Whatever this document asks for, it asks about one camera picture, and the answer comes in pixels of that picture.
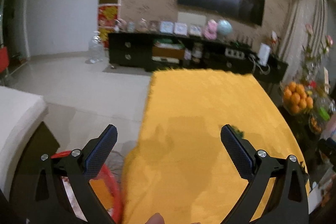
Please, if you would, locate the light blue globe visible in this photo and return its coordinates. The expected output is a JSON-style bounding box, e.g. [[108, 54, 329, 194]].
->
[[217, 19, 233, 36]]

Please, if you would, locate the pink plush toy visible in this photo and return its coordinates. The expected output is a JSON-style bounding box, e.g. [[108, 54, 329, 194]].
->
[[203, 19, 218, 40]]

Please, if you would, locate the glass bowl of oranges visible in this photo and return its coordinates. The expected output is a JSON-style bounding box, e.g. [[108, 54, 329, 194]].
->
[[282, 81, 314, 116]]

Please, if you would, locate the clear large water bottle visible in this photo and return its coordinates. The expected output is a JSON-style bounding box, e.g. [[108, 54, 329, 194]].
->
[[88, 31, 105, 64]]

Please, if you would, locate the white cushioned sofa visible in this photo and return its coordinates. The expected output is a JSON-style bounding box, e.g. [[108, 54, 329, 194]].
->
[[0, 86, 48, 199]]

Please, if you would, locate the small bowl of kumquats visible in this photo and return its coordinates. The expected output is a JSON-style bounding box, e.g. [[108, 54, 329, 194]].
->
[[309, 116, 322, 135]]

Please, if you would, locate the white router box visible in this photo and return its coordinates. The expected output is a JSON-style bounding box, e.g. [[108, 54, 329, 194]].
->
[[257, 43, 271, 67]]

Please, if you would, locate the yellow patterned tablecloth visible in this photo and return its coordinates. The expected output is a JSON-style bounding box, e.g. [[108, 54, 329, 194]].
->
[[122, 69, 304, 223]]

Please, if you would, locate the red chair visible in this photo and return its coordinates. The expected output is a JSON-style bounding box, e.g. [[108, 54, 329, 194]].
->
[[0, 47, 9, 73]]

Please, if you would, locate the yellow foam fruit net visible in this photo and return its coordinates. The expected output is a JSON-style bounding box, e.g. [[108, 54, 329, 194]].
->
[[89, 178, 114, 210]]

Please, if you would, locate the red festive wall poster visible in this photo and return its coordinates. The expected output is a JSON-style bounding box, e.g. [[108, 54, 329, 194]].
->
[[97, 3, 119, 49]]

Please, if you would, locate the black tv cabinet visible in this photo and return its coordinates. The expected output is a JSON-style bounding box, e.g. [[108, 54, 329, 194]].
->
[[108, 32, 288, 84]]

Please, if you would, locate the white power strip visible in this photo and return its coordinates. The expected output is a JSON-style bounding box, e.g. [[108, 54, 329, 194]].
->
[[225, 48, 245, 60]]

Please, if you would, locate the red plastic trash basket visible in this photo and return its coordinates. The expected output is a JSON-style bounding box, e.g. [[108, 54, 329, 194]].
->
[[52, 151, 123, 223]]

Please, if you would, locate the operator thumb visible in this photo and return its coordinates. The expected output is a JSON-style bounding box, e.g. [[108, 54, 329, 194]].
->
[[146, 213, 165, 224]]

